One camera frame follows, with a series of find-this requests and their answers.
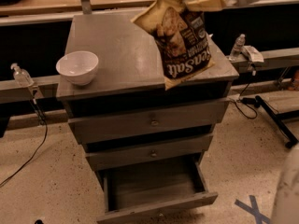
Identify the brown sea salt chip bag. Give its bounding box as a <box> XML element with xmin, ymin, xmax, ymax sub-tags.
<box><xmin>132</xmin><ymin>0</ymin><xmax>214</xmax><ymax>90</ymax></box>

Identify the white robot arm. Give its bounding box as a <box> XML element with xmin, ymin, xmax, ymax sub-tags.
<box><xmin>186</xmin><ymin>0</ymin><xmax>299</xmax><ymax>224</ymax></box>

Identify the grey wooden drawer cabinet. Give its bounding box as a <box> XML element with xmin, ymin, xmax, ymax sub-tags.
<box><xmin>55</xmin><ymin>7</ymin><xmax>239</xmax><ymax>224</ymax></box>

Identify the top grey drawer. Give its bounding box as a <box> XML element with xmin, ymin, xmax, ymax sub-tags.
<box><xmin>69</xmin><ymin>98</ymin><xmax>228</xmax><ymax>144</ymax></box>

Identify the middle grey drawer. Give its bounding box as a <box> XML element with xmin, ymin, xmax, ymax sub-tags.
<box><xmin>86</xmin><ymin>133</ymin><xmax>213</xmax><ymax>171</ymax></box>

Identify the open bottom grey drawer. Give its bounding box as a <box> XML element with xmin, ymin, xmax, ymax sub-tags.
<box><xmin>97</xmin><ymin>155</ymin><xmax>218</xmax><ymax>224</ymax></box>

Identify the clear plastic water bottle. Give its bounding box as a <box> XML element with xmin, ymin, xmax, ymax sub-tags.
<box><xmin>229</xmin><ymin>34</ymin><xmax>246</xmax><ymax>61</ymax></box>

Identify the crumpled white paper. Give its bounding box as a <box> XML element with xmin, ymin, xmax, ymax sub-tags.
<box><xmin>242</xmin><ymin>46</ymin><xmax>264</xmax><ymax>63</ymax></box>

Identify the black metal stand leg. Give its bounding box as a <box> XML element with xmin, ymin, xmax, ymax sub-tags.
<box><xmin>255</xmin><ymin>95</ymin><xmax>299</xmax><ymax>148</ymax></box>

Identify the white ceramic bowl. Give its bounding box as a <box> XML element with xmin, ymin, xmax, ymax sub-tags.
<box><xmin>56</xmin><ymin>51</ymin><xmax>99</xmax><ymax>86</ymax></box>

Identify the clear hand sanitizer bottle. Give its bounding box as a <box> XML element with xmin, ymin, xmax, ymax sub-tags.
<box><xmin>10</xmin><ymin>63</ymin><xmax>34</xmax><ymax>88</ymax></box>

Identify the blue tape cross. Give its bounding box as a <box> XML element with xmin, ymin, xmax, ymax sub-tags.
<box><xmin>235</xmin><ymin>195</ymin><xmax>270</xmax><ymax>224</ymax></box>

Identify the black power adapter cable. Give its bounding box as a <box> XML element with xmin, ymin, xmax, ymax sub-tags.
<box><xmin>233</xmin><ymin>63</ymin><xmax>261</xmax><ymax>120</ymax></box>

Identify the grey metal rail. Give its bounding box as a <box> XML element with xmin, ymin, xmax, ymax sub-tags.
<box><xmin>0</xmin><ymin>76</ymin><xmax>60</xmax><ymax>104</ymax></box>

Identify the black floor cable left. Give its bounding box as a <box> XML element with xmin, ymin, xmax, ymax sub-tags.
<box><xmin>0</xmin><ymin>100</ymin><xmax>49</xmax><ymax>189</ymax></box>

